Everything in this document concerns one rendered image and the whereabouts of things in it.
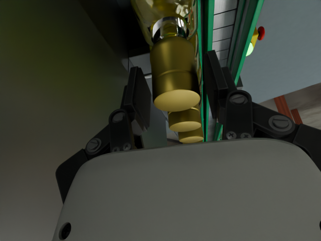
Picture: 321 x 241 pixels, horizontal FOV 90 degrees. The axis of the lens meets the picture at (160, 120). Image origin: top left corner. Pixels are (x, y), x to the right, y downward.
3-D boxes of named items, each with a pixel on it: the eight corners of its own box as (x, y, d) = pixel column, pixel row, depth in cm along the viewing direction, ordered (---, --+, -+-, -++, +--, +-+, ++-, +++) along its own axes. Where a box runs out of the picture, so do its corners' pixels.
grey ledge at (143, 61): (128, 33, 49) (128, 62, 45) (156, 25, 47) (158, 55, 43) (177, 127, 135) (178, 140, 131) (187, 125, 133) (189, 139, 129)
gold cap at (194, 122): (161, 85, 17) (164, 124, 15) (195, 79, 16) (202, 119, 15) (169, 101, 20) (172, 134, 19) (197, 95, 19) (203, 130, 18)
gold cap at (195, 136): (174, 107, 22) (176, 138, 21) (200, 104, 22) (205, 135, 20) (176, 116, 25) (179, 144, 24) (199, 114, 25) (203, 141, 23)
